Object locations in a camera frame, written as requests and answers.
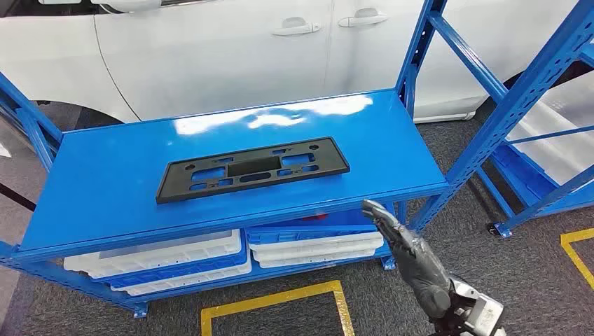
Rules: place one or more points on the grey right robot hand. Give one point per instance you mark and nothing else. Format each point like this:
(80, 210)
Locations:
(417, 269)

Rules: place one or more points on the black plastic license plate bracket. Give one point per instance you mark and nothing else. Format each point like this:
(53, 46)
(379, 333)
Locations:
(174, 190)

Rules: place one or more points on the blue metal shelf rack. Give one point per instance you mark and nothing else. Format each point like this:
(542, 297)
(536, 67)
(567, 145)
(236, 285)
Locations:
(533, 190)
(116, 185)

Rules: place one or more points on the red object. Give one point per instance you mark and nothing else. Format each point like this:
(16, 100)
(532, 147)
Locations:
(315, 217)

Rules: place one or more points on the yellow floor tape square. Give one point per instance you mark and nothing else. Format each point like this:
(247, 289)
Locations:
(575, 255)
(278, 299)

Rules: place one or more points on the white car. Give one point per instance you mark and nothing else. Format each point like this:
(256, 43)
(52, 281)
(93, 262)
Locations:
(209, 55)

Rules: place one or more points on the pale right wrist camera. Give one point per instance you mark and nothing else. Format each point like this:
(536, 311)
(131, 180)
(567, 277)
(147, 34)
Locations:
(487, 317)

